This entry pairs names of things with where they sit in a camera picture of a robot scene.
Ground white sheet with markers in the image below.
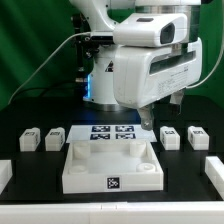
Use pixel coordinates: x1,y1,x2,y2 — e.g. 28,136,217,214
66,124,157,143

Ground white left fence block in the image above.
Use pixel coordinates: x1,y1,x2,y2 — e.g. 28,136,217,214
0,160,12,194

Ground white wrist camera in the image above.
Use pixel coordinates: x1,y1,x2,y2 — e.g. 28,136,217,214
113,13,187,48

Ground black cable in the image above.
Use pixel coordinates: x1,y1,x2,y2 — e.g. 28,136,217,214
13,81,88,99

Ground white right fence block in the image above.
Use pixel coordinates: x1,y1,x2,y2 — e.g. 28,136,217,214
205,156,224,201

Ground white cable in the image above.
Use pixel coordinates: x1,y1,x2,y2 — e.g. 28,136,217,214
7,31,92,105

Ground white square tabletop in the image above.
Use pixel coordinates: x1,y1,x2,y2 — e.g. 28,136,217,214
62,139,164,194

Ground white front fence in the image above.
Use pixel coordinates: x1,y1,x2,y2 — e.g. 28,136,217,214
0,202,224,224

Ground white fence block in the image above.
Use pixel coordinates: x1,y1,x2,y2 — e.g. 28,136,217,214
205,156,224,201
0,160,12,194

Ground black camera on stand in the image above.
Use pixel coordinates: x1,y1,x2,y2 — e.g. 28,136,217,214
71,13,114,99

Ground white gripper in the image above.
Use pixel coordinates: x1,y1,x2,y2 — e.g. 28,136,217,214
113,39,202,130

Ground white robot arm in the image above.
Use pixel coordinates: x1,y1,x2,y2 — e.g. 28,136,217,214
69,0,202,130

